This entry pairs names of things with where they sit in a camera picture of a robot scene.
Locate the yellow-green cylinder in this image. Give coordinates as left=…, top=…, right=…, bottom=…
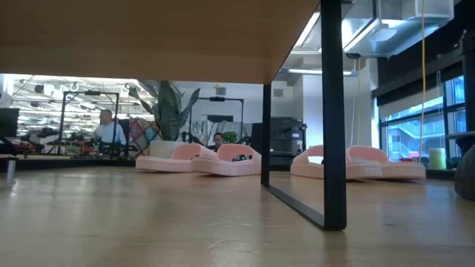
left=428, top=148, right=448, bottom=171

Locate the wooden shelf with black legs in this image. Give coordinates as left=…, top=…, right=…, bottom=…
left=0, top=0, right=349, bottom=231

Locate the black rig frame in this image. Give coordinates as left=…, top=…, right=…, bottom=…
left=57, top=90, right=121, bottom=156
left=188, top=96, right=246, bottom=146

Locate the ceiling light tube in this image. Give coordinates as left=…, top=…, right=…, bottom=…
left=286, top=67, right=360, bottom=78

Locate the silver ceiling duct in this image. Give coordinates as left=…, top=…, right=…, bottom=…
left=291, top=0, right=456, bottom=59

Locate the black monitor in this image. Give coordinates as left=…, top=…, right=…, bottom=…
left=0, top=107, right=21, bottom=139

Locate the pink rubber slide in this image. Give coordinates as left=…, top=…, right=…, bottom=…
left=289, top=145, right=384, bottom=180
left=190, top=143, right=263, bottom=177
left=134, top=143, right=215, bottom=174
left=347, top=145, right=428, bottom=182

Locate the black aluminium table frame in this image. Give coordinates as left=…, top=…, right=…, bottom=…
left=0, top=152, right=458, bottom=182

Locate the small green plant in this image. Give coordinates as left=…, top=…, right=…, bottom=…
left=221, top=130, right=239, bottom=145

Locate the large window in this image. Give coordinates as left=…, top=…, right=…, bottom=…
left=379, top=75, right=468, bottom=164

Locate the colourful patterned cloth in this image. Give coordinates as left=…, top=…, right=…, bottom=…
left=128, top=117, right=161, bottom=157

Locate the yellow hanging cable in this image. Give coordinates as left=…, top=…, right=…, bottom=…
left=417, top=0, right=428, bottom=164

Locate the black upright post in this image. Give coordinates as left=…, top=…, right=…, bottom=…
left=459, top=28, right=475, bottom=154

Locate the snake plant in white pot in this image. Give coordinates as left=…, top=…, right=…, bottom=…
left=127, top=79, right=201, bottom=159

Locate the black cabinet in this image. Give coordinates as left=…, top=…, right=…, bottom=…
left=251, top=116, right=308, bottom=156

